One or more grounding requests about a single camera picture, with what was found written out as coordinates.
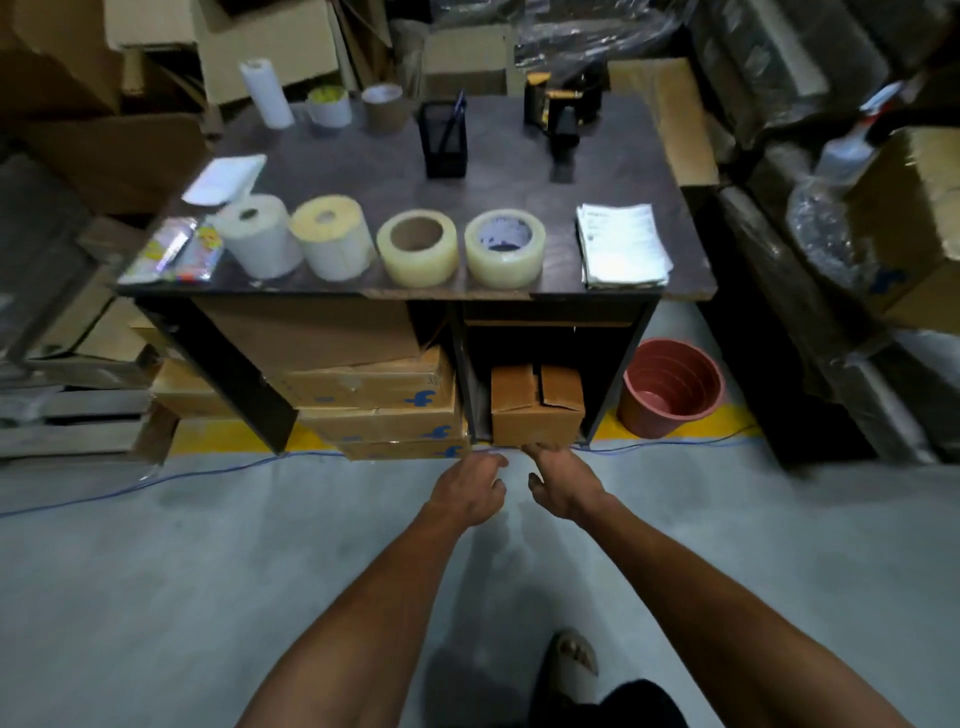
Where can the clear tape roll printed core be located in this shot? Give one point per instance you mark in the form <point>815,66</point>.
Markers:
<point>504,264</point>

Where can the white paper packet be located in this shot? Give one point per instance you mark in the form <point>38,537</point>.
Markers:
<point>223,180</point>

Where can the cardboard box behind table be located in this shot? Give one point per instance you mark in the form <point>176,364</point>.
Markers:
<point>469,60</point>

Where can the person's right hand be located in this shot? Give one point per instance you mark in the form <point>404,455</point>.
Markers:
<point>570,484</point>

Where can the yellowish label roll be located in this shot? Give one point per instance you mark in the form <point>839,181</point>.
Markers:
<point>334,247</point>

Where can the person's black shorts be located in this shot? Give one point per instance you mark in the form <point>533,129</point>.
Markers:
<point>622,709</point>

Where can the silver plastic packet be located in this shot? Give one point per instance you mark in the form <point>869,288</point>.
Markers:
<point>157,251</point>

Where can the person's beige sandal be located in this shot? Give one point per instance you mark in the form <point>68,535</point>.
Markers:
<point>574,664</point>

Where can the white label roll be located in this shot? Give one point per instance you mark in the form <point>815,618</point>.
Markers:
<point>259,244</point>

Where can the flat cardboard sheet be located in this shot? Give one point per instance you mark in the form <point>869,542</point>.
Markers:
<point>667,120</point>

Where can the dark wooden table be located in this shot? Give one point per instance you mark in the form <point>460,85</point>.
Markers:
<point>495,187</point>

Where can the small brown cardboard box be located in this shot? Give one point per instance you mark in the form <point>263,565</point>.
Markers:
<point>536,420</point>

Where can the tilted pale cardboard box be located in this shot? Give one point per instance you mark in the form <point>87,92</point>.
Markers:
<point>270,45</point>

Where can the blue pen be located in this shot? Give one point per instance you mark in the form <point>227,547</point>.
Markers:
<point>454,120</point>

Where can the clear plastic bag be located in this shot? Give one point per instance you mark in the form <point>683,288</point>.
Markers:
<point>825,229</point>

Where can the tall white paper roll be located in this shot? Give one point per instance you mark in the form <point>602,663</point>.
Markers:
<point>266,94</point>

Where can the person's left hand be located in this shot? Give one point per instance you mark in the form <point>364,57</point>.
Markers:
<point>465,491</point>

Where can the large brown cardboard carton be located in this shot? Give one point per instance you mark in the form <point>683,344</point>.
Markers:
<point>60,52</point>

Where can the clear tape roll brown core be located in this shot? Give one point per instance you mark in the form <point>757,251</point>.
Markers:
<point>418,259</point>

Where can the wooden pallet stack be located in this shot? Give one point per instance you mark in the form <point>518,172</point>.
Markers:
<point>75,416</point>

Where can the large plain cardboard box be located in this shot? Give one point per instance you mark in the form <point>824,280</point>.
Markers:
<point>307,334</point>

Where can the black yellow tape dispenser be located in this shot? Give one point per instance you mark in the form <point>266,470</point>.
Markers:
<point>562,101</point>

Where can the black mesh pen holder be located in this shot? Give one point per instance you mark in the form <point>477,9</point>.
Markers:
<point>442,157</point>

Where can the person's left thumb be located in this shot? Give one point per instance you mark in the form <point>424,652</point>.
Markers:
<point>497,489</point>

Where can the big cardboard box blue print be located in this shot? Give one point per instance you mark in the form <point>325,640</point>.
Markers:
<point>915,225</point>

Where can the small white roll yellow top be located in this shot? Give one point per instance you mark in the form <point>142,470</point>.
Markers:
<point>328,109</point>

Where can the brown cardboard tape core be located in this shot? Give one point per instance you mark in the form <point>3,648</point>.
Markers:
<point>384,112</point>

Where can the terracotta plastic bucket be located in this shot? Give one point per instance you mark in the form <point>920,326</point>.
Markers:
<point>667,390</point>

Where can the person's right forearm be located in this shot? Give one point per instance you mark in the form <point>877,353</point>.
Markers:
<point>705,615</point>

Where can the person's right thumb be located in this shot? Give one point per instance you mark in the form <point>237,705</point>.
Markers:
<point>535,486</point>

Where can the plastic wrapped dark bundle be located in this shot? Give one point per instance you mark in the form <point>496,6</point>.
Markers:
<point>795,300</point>

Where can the stack of white papers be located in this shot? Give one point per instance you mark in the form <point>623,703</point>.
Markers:
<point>622,244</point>

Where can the person's left forearm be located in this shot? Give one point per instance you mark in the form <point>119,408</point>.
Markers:
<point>375,622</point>

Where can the white spray bottle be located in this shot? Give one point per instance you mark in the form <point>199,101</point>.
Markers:
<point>851,146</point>

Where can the flat cardboard box blue print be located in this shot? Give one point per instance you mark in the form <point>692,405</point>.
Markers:
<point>382,424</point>
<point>405,450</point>
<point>367,386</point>

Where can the colourful plastic packet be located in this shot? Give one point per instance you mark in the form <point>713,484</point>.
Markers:
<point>199,255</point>

